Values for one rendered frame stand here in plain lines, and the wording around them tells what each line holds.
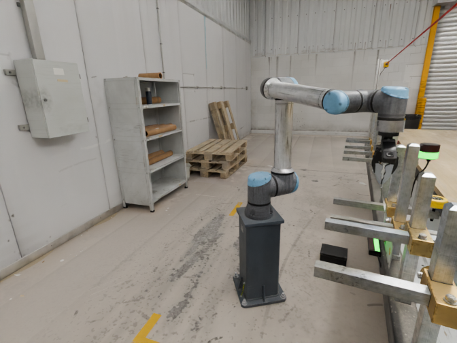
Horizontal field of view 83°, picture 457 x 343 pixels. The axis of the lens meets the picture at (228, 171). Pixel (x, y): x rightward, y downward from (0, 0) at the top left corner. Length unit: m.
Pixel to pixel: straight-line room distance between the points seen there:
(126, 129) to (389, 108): 2.64
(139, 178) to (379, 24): 7.61
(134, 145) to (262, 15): 6.96
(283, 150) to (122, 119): 2.05
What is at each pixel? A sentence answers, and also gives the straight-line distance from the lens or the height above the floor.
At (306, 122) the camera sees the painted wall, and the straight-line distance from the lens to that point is 8.82.
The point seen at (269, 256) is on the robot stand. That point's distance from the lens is 1.80.
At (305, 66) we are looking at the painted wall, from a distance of 8.80.
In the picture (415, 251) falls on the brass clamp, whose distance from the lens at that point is 0.92.
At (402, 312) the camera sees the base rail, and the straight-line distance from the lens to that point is 1.07.
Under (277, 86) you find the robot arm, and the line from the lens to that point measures 1.44.
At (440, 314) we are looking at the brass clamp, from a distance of 0.71.
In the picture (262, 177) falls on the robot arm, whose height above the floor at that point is 0.87.
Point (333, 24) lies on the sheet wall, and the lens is 8.96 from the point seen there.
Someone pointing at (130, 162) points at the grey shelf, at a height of 0.62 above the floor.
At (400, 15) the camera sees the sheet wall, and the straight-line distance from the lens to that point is 9.11.
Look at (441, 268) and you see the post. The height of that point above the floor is 1.00.
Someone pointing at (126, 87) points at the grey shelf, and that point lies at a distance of 3.12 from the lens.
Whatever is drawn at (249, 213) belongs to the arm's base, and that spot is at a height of 0.63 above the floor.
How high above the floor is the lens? 1.37
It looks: 17 degrees down
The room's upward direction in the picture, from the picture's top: 1 degrees counter-clockwise
